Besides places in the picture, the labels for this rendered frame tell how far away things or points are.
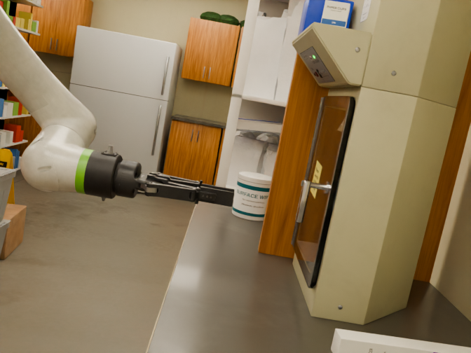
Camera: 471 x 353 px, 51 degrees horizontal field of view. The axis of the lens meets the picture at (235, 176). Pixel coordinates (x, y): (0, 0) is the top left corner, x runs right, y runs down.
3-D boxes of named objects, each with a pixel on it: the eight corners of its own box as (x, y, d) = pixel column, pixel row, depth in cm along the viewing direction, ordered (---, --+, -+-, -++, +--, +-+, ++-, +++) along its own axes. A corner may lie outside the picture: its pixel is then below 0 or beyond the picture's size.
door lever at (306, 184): (319, 227, 103) (317, 223, 106) (329, 183, 101) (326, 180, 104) (294, 222, 103) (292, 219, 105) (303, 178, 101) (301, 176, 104)
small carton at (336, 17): (343, 37, 105) (350, 8, 104) (343, 33, 100) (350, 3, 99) (319, 33, 106) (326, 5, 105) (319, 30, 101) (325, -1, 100)
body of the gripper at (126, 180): (116, 162, 97) (163, 171, 97) (126, 156, 106) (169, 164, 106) (111, 199, 99) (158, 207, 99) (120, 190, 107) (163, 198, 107)
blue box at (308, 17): (336, 47, 121) (344, 9, 120) (345, 43, 112) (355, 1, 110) (296, 39, 121) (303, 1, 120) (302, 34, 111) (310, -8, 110)
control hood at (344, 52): (329, 88, 126) (337, 48, 125) (362, 86, 94) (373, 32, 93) (284, 80, 126) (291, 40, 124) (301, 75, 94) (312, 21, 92)
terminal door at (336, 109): (295, 246, 132) (326, 96, 125) (312, 291, 102) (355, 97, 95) (291, 246, 132) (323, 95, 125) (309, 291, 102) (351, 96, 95)
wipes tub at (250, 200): (265, 214, 185) (273, 175, 183) (268, 223, 172) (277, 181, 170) (231, 208, 185) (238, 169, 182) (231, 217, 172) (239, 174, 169)
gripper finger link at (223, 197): (200, 185, 101) (200, 186, 100) (234, 192, 101) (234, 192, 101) (198, 199, 102) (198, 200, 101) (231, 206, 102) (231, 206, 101)
